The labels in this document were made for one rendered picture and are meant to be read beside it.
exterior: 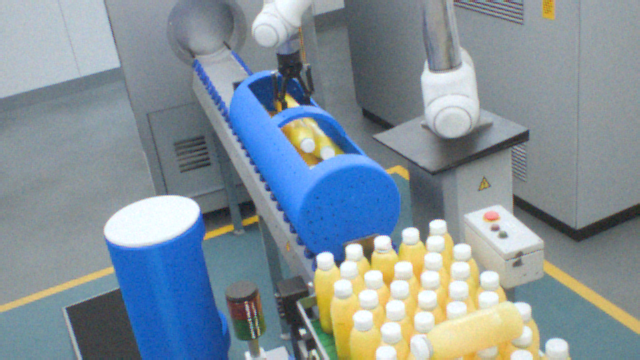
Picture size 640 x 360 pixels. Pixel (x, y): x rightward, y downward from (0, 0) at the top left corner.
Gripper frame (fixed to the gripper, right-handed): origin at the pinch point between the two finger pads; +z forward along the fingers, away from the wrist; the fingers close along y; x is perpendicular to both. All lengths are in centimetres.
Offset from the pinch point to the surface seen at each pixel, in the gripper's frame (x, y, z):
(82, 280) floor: -127, 97, 115
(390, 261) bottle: 87, 3, 9
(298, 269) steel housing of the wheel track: 50, 18, 28
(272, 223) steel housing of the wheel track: 20.6, 18.2, 28.0
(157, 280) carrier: 42, 57, 24
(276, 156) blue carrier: 38.9, 16.7, -2.9
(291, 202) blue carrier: 60, 19, 1
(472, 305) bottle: 111, -6, 9
